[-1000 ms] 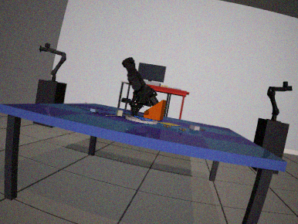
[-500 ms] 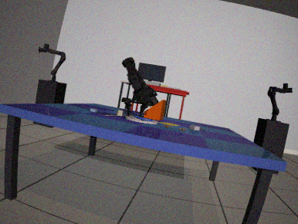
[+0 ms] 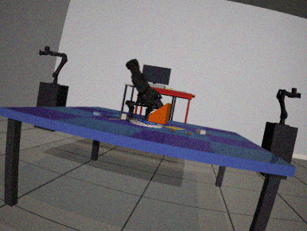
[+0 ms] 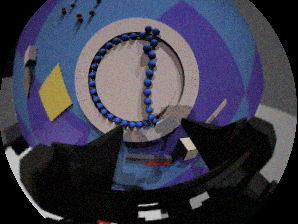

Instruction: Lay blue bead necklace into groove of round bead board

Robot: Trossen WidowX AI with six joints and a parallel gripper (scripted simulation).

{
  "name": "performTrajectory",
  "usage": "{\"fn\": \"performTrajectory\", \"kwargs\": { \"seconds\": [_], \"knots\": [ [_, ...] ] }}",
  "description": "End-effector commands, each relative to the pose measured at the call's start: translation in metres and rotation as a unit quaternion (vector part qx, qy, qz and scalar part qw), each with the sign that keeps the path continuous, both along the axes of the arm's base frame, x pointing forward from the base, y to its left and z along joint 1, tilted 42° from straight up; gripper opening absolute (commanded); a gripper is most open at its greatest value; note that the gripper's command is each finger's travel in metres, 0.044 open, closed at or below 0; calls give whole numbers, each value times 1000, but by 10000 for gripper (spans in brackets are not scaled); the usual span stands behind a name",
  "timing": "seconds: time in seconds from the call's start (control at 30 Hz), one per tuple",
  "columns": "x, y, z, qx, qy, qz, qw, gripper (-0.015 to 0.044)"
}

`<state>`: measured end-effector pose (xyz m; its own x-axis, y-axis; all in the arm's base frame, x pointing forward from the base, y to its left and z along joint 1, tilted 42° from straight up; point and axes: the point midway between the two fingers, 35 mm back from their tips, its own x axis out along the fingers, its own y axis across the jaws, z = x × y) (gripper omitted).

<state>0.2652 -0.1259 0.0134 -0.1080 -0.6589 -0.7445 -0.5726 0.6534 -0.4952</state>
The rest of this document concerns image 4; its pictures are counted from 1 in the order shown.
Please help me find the beige cube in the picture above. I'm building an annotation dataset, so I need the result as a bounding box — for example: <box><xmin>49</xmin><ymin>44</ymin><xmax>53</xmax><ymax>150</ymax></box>
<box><xmin>177</xmin><ymin>137</ymin><xmax>198</xmax><ymax>161</ymax></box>

